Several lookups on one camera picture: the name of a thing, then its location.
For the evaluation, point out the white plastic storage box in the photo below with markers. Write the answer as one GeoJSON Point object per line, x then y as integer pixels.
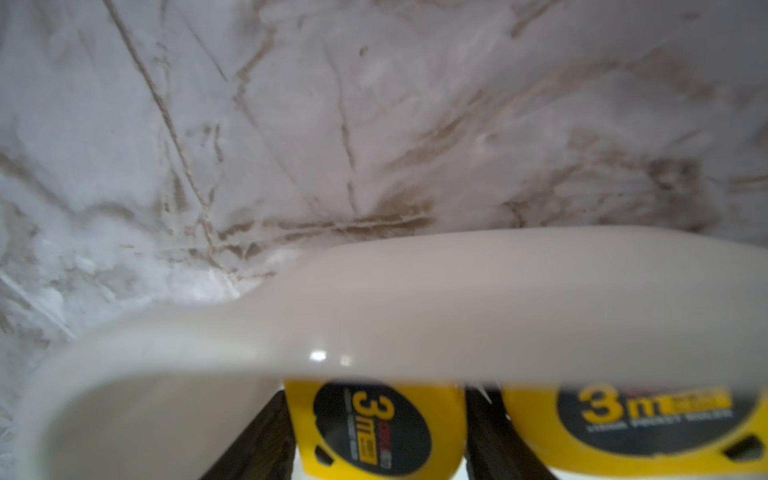
{"type": "Point", "coordinates": [161, 394]}

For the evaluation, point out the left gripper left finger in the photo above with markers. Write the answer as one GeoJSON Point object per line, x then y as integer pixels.
{"type": "Point", "coordinates": [265, 450]}

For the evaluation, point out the yellow tape measure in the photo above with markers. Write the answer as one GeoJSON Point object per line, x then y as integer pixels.
{"type": "Point", "coordinates": [610, 430]}
{"type": "Point", "coordinates": [359, 429]}

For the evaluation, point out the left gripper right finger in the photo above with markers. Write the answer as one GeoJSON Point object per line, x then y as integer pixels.
{"type": "Point", "coordinates": [494, 450]}

